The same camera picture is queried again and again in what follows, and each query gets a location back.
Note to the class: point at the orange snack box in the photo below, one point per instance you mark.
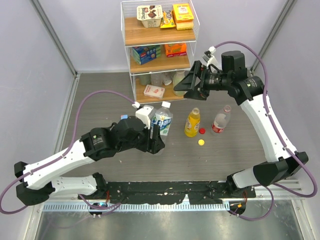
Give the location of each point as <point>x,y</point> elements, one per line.
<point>175,49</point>

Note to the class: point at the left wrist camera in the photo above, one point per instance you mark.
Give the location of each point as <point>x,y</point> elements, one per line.
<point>144,113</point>

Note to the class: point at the pale green drink bottle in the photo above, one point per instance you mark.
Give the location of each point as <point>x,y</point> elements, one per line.
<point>177,78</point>

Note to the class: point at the yellow candy bag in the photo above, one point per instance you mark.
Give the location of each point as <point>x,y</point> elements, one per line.
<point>167,20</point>

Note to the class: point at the small white bottle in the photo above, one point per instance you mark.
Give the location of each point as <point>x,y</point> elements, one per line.
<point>166,79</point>

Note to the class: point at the chocolate pudding cup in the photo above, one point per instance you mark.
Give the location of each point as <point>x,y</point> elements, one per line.
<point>149,15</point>

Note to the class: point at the blue white bottle cap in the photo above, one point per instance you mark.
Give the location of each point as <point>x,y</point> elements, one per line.
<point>166,104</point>

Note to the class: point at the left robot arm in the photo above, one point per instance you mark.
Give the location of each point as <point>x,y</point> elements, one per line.
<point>44,179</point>

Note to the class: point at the yellow sponge pack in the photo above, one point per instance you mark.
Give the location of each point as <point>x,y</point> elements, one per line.
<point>183,16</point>

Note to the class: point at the yellow juice bottle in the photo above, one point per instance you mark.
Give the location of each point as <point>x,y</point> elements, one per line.
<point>192,123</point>

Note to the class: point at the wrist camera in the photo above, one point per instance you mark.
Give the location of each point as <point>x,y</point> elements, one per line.
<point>144,113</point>
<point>209,57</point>

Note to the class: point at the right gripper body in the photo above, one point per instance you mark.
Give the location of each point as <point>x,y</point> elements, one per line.
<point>204,74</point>

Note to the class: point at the small blue-label water bottle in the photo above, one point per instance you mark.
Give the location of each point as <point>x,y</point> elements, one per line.
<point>162,117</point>

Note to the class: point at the blue green box pack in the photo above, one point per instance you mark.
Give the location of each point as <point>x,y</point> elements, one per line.
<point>145,54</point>

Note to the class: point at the red white card box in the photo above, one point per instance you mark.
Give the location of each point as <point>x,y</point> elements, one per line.
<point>152,91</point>

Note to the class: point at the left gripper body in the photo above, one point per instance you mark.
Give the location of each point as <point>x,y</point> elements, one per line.
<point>150,144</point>

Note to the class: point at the clear red-label water bottle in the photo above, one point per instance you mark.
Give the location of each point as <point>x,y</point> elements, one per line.
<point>221,119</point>

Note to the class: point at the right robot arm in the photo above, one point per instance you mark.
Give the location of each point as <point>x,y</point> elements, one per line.
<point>282,158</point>

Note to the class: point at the clear plastic cup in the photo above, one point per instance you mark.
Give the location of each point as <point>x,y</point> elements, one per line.
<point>157,79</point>

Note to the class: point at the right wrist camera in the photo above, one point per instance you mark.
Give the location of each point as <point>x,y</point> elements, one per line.
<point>209,57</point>

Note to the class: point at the white cable duct strip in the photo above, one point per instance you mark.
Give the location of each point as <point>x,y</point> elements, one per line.
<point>183,207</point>

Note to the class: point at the red bottle cap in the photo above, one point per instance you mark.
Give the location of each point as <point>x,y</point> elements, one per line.
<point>202,130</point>

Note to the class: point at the blue toothbrush box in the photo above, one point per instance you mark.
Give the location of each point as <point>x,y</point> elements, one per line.
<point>124,116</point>

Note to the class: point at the yellow bottle cap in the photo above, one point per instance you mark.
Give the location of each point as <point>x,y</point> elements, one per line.
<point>201,142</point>

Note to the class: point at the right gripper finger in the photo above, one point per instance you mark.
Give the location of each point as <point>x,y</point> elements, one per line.
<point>195,95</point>
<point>186,84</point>

